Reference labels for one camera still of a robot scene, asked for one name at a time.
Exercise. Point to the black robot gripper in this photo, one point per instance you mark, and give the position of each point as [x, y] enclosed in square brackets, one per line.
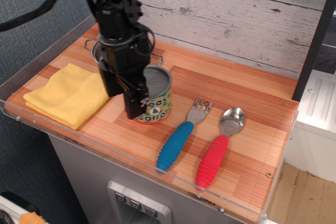
[122, 68]

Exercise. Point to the peas and carrots can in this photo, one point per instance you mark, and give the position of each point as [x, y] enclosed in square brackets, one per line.
[159, 106]

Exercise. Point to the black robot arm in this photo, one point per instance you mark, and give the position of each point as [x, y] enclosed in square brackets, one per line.
[118, 19]

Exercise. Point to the clear acrylic counter guard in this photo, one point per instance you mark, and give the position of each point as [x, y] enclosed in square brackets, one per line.
[243, 186]

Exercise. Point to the folded yellow cloth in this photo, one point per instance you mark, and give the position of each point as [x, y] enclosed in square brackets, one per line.
[70, 97]

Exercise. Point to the stainless steel pot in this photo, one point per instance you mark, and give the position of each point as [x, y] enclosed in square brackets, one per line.
[95, 50]

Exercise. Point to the grey toy cabinet body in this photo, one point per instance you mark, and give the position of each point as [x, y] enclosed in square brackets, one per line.
[89, 174]

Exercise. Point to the silver dispenser button panel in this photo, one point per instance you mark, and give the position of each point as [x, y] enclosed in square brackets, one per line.
[130, 206]

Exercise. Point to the orange and black object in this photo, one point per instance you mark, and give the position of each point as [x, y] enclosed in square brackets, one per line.
[15, 209]

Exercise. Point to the white toy appliance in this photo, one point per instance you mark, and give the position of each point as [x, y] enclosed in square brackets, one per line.
[311, 146]

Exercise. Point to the blue handled fork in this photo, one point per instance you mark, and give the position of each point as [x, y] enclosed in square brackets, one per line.
[173, 146]

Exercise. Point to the red handled spoon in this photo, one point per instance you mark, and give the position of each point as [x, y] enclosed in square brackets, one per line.
[231, 122]

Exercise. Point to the dark right post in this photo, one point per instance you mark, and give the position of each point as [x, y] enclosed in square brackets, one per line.
[312, 54]

